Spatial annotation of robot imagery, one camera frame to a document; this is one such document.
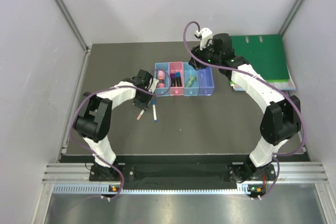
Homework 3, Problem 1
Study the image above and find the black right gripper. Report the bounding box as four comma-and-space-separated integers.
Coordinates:
189, 40, 222, 71

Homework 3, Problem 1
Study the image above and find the white marker blue cap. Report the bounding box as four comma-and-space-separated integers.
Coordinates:
152, 100, 158, 122

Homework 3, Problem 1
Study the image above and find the white marker orange cap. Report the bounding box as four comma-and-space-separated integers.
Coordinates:
137, 109, 145, 120

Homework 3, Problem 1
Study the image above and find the sky blue plastic bin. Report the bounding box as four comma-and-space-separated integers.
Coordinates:
153, 62, 170, 96

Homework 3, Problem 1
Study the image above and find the pink lid pen jar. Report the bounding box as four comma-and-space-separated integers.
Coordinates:
157, 70, 165, 88

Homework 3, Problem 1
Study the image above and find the purple cap black highlighter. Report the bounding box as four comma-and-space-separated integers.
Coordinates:
170, 73, 176, 87

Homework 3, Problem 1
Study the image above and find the pink plastic bin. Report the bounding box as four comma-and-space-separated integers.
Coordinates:
169, 61, 184, 96

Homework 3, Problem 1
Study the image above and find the blue cap black highlighter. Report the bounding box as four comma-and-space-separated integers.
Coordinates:
175, 72, 182, 87

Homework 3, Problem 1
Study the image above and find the green glitter glue tube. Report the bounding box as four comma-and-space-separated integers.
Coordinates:
185, 76, 196, 88

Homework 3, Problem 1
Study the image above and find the light blue plastic bin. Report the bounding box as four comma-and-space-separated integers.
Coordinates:
183, 62, 199, 97

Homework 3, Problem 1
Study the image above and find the purple-blue plastic bin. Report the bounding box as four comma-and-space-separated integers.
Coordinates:
197, 67, 215, 96

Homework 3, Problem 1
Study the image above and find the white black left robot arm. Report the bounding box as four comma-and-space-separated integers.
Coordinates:
73, 69, 159, 181

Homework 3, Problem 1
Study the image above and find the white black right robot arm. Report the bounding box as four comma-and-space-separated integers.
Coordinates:
189, 28, 301, 182

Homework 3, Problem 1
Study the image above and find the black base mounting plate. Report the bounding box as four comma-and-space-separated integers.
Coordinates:
89, 163, 275, 183

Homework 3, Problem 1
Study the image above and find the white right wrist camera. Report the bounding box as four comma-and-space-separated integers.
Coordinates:
195, 28, 213, 50

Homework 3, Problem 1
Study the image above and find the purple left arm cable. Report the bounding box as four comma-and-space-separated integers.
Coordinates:
69, 69, 165, 200

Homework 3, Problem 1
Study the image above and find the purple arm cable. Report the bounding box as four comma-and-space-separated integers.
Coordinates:
69, 69, 165, 200
183, 21, 307, 200

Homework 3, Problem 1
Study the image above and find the green ring binder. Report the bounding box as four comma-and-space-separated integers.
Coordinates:
232, 35, 289, 80

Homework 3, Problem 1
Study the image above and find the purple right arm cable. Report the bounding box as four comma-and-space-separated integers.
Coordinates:
183, 21, 307, 200

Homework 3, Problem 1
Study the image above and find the white slotted cable duct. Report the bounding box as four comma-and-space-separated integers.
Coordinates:
52, 184, 261, 195

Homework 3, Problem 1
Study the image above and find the aluminium front rail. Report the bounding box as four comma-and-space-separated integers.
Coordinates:
42, 162, 328, 184

